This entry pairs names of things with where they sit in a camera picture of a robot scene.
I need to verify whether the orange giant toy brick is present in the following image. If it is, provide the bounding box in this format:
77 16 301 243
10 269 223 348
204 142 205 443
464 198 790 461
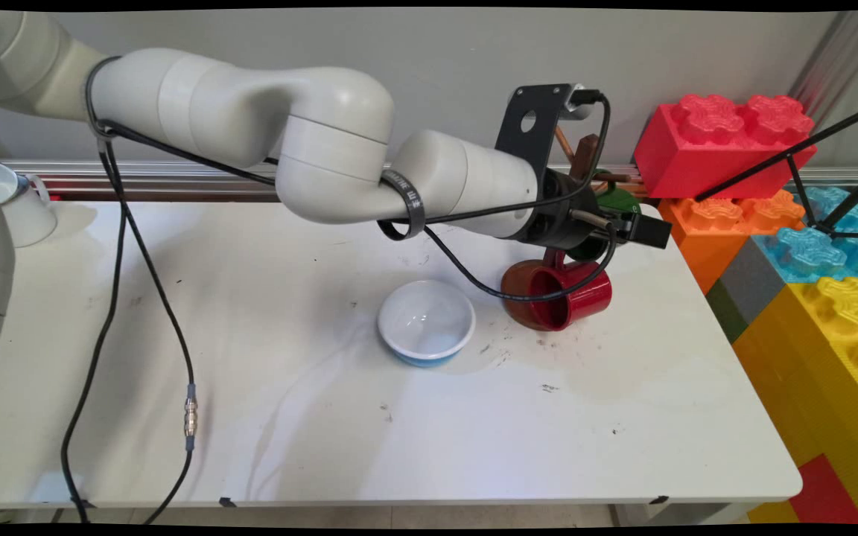
658 190 807 296

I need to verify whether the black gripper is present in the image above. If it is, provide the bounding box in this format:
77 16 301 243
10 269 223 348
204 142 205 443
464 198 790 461
506 168 674 252

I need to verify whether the yellow giant toy brick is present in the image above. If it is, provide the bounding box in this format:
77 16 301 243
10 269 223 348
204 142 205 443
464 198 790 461
731 277 858 526

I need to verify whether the brown wooden mug tree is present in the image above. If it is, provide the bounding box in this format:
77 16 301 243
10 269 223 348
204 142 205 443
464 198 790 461
501 125 646 330

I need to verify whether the black tripod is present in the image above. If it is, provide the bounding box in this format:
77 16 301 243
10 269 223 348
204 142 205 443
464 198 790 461
694 100 858 242

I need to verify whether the grey giant toy brick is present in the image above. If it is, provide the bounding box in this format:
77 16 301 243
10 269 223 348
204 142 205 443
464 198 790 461
705 237 789 345

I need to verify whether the red mug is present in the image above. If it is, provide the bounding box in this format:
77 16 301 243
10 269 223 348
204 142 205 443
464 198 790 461
527 257 614 333

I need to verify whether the white bowl with blue outside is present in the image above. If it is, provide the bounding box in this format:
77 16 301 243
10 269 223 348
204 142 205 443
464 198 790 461
377 279 477 369

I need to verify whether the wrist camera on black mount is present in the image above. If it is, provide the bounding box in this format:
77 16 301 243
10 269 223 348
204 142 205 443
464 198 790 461
494 83 610 185

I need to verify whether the white mug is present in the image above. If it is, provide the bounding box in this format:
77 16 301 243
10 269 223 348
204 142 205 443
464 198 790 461
0 160 60 249

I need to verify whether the blue giant toy brick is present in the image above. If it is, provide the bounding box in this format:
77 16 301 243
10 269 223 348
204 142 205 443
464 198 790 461
752 186 858 286

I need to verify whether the red giant toy brick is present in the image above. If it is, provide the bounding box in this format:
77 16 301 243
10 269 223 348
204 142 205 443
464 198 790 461
633 94 819 202

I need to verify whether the black cable with metal connector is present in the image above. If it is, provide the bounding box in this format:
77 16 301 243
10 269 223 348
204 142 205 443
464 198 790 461
60 56 620 526

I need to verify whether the upright aluminium profile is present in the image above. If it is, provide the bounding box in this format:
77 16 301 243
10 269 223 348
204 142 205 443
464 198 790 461
786 10 858 129

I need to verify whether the green enamel mug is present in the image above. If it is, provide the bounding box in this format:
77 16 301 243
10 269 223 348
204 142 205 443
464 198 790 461
569 170 645 263

